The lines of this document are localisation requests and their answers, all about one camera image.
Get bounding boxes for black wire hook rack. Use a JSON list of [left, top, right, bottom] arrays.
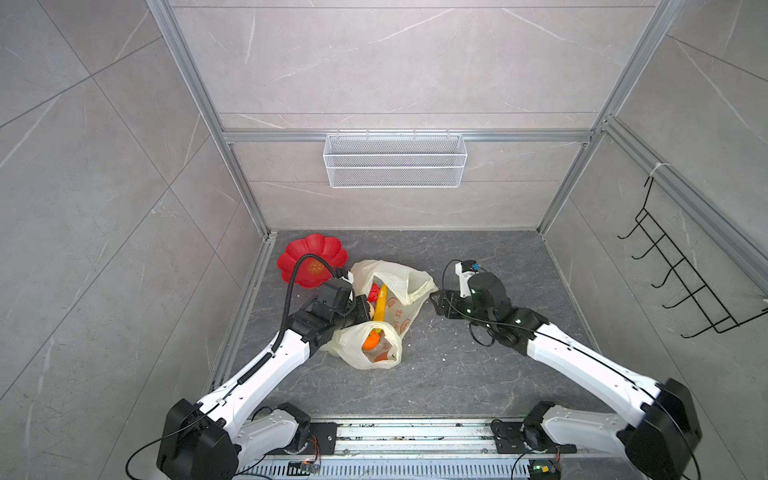
[[617, 177, 767, 339]]

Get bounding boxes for red flower-shaped plate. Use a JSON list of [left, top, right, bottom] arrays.
[[276, 233, 350, 290]]

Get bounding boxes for right thin black cable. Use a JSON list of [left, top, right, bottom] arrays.
[[440, 259, 703, 480]]

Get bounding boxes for white wire mesh basket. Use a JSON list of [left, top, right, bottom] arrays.
[[323, 133, 468, 189]]

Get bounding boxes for yellow fake banana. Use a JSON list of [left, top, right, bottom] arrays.
[[373, 284, 388, 322]]

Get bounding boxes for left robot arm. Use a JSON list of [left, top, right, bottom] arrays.
[[156, 278, 371, 479]]

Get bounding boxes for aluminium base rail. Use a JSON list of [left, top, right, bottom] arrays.
[[161, 418, 667, 463]]

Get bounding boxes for yellowish plastic bag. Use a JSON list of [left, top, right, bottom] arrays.
[[320, 260, 438, 370]]

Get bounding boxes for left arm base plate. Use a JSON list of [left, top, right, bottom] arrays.
[[309, 422, 340, 456]]

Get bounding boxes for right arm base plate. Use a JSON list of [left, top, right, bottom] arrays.
[[490, 419, 577, 454]]

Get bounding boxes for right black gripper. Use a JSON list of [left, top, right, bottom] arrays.
[[428, 289, 495, 332]]

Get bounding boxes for red fake fruit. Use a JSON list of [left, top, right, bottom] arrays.
[[367, 284, 380, 303]]

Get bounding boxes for orange fake fruit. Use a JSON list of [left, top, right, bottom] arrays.
[[362, 329, 383, 351]]

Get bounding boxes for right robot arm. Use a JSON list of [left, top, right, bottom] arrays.
[[430, 261, 702, 479]]

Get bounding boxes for left black corrugated cable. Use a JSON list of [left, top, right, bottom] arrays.
[[269, 253, 343, 355]]

